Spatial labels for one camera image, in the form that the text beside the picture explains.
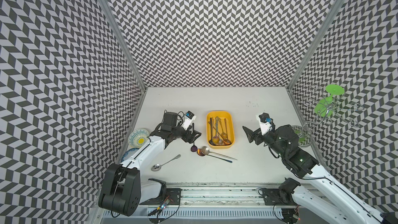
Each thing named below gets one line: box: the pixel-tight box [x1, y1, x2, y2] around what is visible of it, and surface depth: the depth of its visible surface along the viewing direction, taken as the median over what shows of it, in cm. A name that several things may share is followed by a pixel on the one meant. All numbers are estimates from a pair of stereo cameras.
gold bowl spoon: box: [212, 116, 220, 145], surface depth 95 cm
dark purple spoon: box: [190, 141, 198, 152], surface depth 91 cm
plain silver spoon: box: [150, 154, 181, 172], surface depth 83 cm
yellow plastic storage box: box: [206, 110, 236, 149], surface depth 98 cm
